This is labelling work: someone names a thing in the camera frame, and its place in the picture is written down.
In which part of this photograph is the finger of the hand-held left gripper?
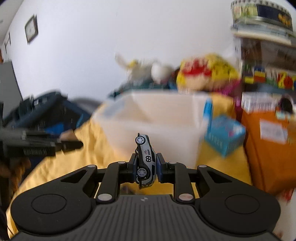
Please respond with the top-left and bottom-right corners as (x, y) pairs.
(22, 130), (84, 158)

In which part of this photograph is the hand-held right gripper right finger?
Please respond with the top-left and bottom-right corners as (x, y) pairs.
(155, 153), (234, 205)

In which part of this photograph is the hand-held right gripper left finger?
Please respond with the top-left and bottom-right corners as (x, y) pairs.
(59, 152), (139, 204)

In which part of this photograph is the tan wooden cube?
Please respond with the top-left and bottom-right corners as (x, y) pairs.
(60, 129), (78, 142)

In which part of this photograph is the grey white toy car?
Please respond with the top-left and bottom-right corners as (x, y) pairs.
(135, 133), (158, 190)

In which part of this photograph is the white plastic bin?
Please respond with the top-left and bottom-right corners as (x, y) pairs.
(91, 90), (212, 167)

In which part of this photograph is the yellow blanket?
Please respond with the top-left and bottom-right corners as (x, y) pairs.
(6, 93), (255, 239)

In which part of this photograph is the dark blue bag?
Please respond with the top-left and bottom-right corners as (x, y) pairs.
(2, 91), (97, 139)

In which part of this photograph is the grey flat panel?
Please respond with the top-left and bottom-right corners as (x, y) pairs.
(0, 61), (23, 121)

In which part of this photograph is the light blue basket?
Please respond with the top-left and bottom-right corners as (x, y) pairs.
(203, 97), (246, 158)

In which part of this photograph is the orange box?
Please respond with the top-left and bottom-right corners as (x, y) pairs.
(240, 109), (296, 196)

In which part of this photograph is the white plush toy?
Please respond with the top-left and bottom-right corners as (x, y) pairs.
(114, 53), (174, 87)

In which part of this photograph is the yellow red plush toy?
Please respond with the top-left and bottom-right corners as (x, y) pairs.
(176, 53), (241, 92)

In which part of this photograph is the cluttered toy shelf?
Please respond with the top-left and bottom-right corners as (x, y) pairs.
(231, 23), (296, 113)

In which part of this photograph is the round printed tin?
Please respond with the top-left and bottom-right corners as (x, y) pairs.
(231, 0), (296, 26)

